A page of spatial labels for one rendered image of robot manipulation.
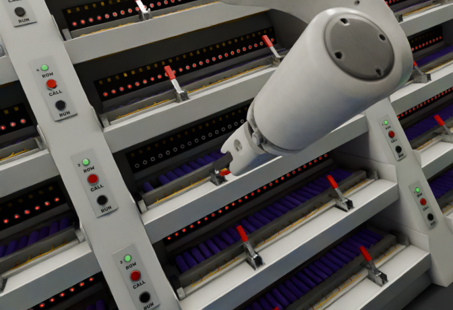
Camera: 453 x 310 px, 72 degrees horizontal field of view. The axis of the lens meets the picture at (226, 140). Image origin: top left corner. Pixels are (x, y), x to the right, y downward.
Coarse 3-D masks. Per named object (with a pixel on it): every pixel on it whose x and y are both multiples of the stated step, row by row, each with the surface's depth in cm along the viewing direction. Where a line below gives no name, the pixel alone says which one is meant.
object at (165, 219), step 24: (360, 120) 80; (312, 144) 75; (336, 144) 78; (144, 168) 78; (264, 168) 70; (288, 168) 73; (192, 192) 67; (216, 192) 65; (240, 192) 68; (144, 216) 63; (168, 216) 61; (192, 216) 64
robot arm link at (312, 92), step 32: (320, 32) 23; (352, 32) 24; (384, 32) 25; (288, 64) 26; (320, 64) 23; (352, 64) 23; (384, 64) 24; (288, 96) 27; (320, 96) 24; (352, 96) 23; (384, 96) 24; (288, 128) 30; (320, 128) 28
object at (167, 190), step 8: (200, 168) 72; (208, 168) 71; (224, 168) 71; (184, 176) 70; (192, 176) 70; (200, 176) 71; (208, 176) 72; (168, 184) 68; (176, 184) 68; (184, 184) 69; (192, 184) 70; (152, 192) 67; (160, 192) 67; (168, 192) 68; (176, 192) 67; (144, 200) 66; (152, 200) 66; (160, 200) 65
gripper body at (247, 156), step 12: (240, 132) 38; (252, 132) 37; (228, 144) 42; (240, 144) 39; (252, 144) 37; (240, 156) 40; (252, 156) 38; (264, 156) 39; (276, 156) 46; (240, 168) 42; (252, 168) 45
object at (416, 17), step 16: (384, 0) 113; (400, 0) 117; (416, 0) 120; (432, 0) 107; (448, 0) 102; (400, 16) 92; (416, 16) 95; (432, 16) 96; (448, 16) 100; (416, 32) 94
